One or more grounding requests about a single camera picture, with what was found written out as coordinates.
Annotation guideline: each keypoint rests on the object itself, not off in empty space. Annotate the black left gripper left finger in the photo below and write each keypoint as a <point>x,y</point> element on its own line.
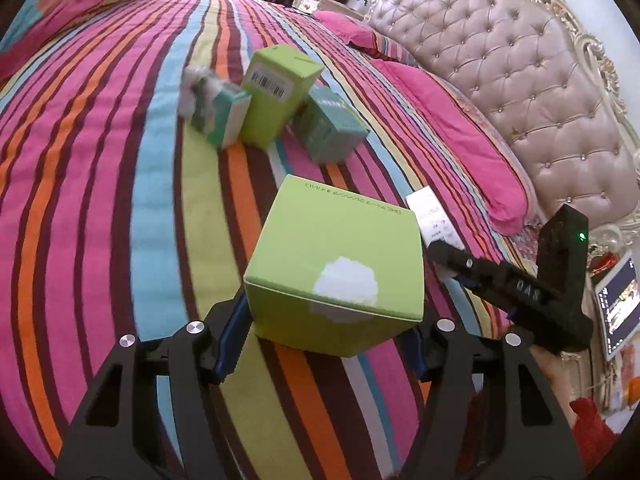
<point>115,433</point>

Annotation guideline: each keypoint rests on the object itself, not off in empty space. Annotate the tall green barcode box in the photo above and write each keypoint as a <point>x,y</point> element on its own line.
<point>278,80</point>

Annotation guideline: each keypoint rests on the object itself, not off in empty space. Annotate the pink pillow near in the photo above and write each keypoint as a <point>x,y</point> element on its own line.
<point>509,193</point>

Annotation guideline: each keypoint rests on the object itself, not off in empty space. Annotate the white ornate nightstand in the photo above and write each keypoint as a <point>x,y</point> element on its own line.
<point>311,6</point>

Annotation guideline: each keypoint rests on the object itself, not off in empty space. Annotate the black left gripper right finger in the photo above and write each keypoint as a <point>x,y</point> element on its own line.
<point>490,412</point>

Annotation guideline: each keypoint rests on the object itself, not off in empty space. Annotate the pink pillow far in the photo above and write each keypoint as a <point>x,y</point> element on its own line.
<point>364,38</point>

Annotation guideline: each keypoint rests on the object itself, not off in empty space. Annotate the large green cube box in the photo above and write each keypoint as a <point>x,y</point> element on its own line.
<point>334,272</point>

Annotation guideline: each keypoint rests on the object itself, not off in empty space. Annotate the right hand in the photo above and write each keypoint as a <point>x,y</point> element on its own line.
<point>554,370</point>

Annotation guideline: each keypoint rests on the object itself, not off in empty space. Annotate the tufted beige headboard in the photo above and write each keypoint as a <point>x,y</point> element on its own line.
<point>544,83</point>

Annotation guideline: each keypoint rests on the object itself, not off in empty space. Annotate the red sleeve forearm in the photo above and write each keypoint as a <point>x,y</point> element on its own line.
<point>593,436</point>

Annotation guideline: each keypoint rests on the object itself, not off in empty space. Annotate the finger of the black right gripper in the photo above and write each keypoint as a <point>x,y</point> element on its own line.
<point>497,283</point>

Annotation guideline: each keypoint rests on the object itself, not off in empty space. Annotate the teal white tissue pack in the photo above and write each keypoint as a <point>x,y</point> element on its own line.
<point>213,106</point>

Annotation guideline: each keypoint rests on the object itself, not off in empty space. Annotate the teal small box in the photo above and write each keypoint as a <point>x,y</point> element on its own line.
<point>326,127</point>

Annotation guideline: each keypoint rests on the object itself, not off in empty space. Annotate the pink pillow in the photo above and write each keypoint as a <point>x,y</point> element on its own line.
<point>509,193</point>
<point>364,38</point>

